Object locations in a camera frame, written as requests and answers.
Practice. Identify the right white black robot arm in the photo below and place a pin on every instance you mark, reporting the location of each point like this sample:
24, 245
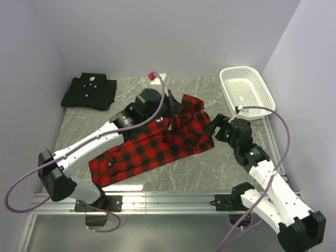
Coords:
297, 226

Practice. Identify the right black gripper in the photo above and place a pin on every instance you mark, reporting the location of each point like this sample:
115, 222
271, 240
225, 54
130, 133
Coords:
221, 121

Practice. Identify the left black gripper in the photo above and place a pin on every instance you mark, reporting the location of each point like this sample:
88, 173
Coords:
175, 106

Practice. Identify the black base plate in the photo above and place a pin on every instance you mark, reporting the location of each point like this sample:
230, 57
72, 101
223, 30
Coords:
223, 202
111, 203

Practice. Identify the folded black button shirt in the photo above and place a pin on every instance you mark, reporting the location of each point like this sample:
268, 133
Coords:
93, 91

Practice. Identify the red black plaid shirt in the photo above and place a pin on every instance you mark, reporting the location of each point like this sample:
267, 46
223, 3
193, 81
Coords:
161, 142

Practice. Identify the white plastic mesh basket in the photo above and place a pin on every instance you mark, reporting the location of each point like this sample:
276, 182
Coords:
244, 86

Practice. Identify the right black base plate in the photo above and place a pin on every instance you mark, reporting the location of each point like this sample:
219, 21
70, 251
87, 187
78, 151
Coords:
223, 202

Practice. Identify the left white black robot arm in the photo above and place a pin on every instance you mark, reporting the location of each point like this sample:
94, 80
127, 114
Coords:
60, 168

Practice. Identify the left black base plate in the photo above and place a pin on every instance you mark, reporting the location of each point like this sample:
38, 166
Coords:
111, 203

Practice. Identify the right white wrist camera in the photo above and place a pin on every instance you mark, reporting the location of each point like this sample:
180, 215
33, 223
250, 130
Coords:
240, 113

